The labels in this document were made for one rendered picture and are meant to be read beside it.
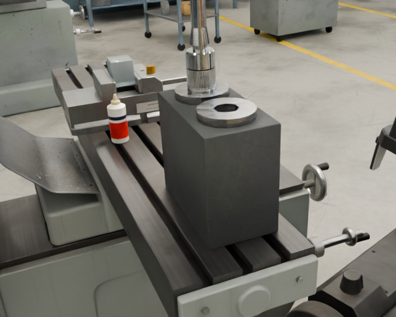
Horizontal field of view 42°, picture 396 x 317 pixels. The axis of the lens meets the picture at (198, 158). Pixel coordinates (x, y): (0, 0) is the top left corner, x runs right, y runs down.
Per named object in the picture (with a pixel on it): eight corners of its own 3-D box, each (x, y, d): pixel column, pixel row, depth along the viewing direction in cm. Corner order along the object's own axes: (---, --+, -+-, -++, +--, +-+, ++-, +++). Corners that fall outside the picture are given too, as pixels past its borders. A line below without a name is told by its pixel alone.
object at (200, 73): (205, 82, 87) (204, 50, 84) (221, 89, 83) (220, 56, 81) (181, 88, 85) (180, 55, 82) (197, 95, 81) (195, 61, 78)
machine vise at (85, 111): (192, 94, 141) (190, 55, 136) (212, 111, 129) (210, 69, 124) (64, 115, 131) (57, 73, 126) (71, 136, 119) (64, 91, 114)
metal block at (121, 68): (129, 77, 129) (127, 53, 126) (135, 84, 123) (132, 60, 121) (109, 80, 127) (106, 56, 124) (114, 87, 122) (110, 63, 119)
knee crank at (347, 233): (361, 233, 155) (363, 217, 153) (374, 244, 150) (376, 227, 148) (298, 253, 148) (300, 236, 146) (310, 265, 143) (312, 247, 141)
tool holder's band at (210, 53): (204, 50, 84) (204, 44, 84) (220, 56, 81) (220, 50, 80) (180, 55, 82) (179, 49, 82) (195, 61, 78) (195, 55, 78)
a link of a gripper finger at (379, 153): (381, 166, 92) (391, 137, 88) (371, 172, 90) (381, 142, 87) (373, 161, 93) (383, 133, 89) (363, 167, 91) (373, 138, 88)
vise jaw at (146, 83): (149, 77, 134) (148, 61, 132) (163, 90, 123) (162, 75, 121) (127, 80, 132) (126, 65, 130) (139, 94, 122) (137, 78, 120)
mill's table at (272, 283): (119, 79, 183) (117, 57, 179) (322, 295, 79) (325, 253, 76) (53, 90, 175) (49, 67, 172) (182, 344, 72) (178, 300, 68)
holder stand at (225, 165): (224, 172, 100) (221, 73, 91) (279, 231, 81) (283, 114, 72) (165, 185, 96) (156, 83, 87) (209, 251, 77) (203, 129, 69)
